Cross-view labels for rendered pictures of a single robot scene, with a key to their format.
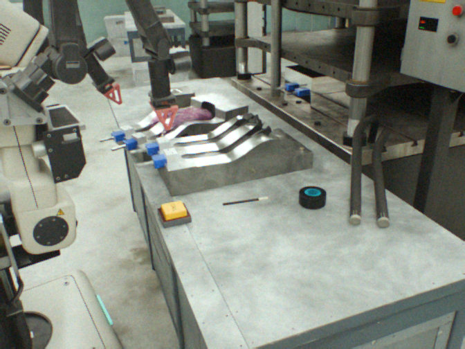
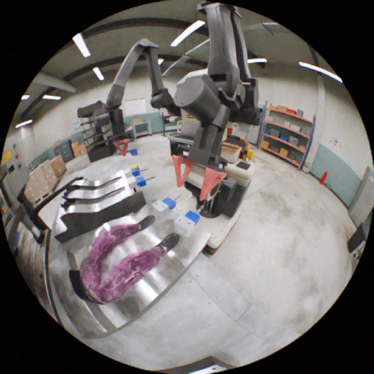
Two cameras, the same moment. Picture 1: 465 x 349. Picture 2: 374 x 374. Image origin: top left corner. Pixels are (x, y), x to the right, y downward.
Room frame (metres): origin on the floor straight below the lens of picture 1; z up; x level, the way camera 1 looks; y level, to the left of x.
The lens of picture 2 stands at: (1.75, 0.36, 1.16)
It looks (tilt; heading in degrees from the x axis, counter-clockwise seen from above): 38 degrees down; 164
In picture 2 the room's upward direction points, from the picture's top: straight up
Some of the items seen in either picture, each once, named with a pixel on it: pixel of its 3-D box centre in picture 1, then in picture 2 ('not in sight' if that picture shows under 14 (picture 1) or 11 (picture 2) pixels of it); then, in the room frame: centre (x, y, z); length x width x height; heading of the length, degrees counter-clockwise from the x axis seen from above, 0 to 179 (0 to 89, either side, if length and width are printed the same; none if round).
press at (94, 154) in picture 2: not in sight; (98, 130); (-2.87, -1.97, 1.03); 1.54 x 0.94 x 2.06; 12
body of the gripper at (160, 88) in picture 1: (160, 88); (118, 129); (1.24, 0.19, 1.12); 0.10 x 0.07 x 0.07; 20
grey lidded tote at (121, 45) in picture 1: (126, 45); not in sight; (7.82, 1.76, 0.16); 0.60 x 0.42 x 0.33; 98
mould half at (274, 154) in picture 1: (231, 148); (91, 198); (1.36, -0.01, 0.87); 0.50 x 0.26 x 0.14; 109
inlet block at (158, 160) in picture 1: (156, 161); (136, 171); (1.22, 0.23, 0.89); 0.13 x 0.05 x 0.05; 110
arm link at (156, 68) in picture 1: (160, 67); (115, 116); (1.24, 0.19, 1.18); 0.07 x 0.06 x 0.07; 126
